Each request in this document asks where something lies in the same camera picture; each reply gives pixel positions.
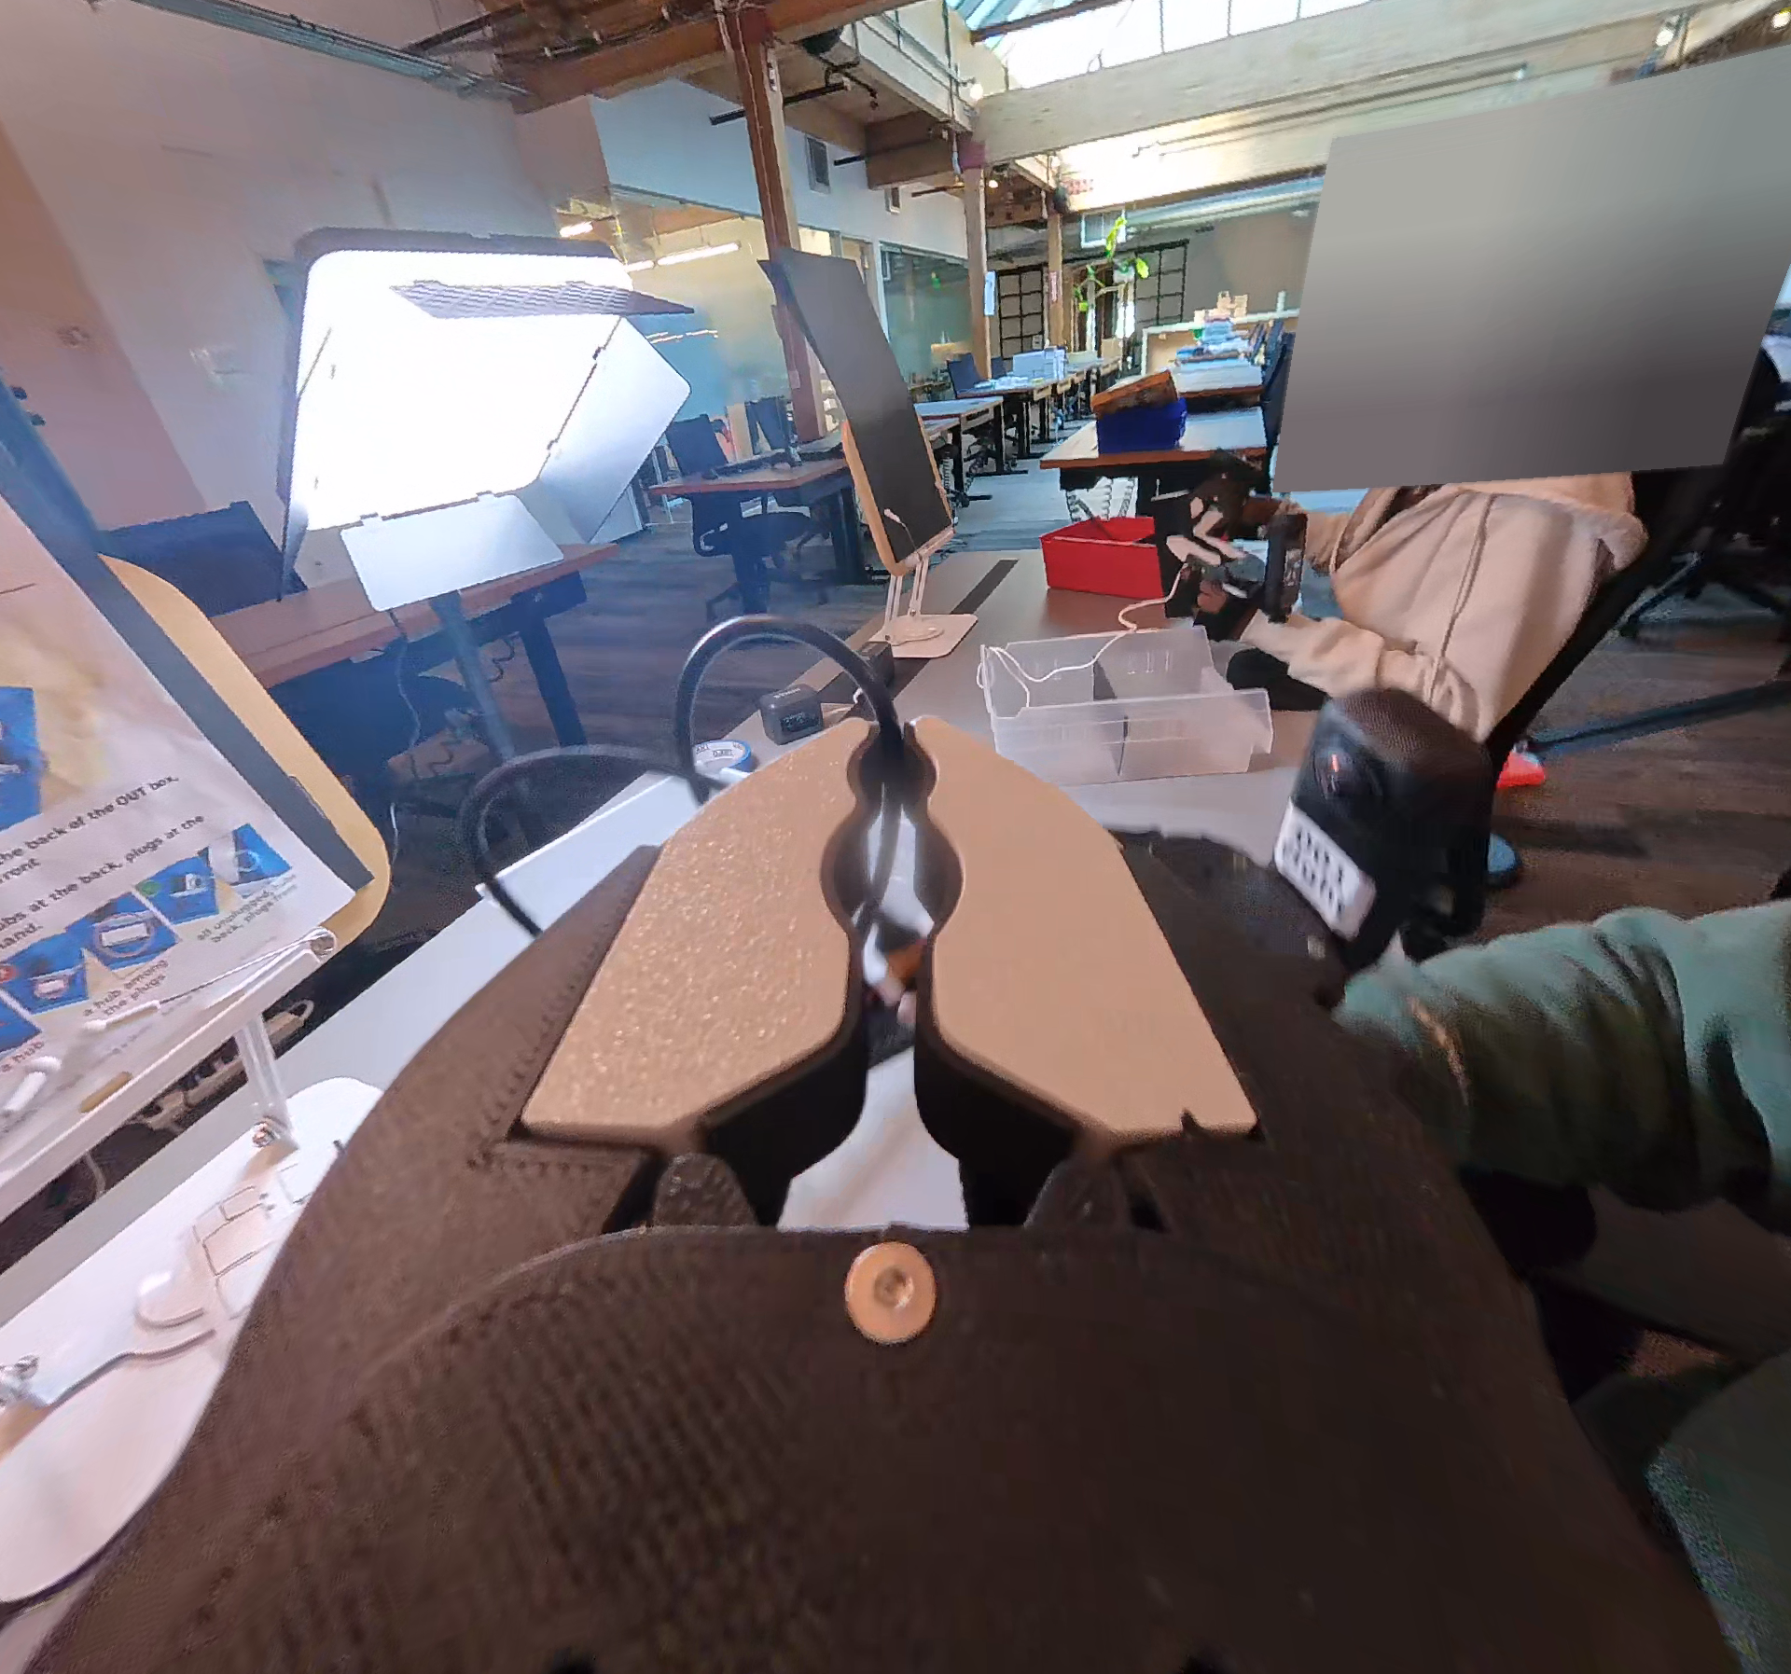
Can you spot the printed instruction sheet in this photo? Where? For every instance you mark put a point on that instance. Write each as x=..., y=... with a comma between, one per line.
x=112, y=794

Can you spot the white studio light panel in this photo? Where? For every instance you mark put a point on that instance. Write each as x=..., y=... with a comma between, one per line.
x=461, y=389

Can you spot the wooden desk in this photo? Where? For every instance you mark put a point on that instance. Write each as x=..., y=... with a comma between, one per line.
x=321, y=619

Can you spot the white document stand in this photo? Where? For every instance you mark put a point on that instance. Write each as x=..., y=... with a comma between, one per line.
x=209, y=1284

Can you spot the row of wooden desks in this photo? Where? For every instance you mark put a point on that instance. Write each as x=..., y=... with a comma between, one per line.
x=783, y=472

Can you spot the blue-white tape roll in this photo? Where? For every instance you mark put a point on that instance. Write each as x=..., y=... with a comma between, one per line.
x=725, y=759

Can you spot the clear plastic bin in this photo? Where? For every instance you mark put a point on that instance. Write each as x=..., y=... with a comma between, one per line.
x=1118, y=724

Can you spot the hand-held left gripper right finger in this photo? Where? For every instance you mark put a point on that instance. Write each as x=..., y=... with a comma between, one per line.
x=1077, y=976

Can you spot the person's right forearm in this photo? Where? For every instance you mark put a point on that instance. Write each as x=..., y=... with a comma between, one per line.
x=1609, y=1045

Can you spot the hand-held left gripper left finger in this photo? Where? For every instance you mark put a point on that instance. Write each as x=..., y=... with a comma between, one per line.
x=699, y=976

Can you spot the small dark grey box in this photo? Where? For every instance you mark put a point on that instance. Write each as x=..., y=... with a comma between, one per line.
x=791, y=712

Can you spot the red plastic bin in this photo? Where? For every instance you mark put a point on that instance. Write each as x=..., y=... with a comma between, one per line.
x=1105, y=563

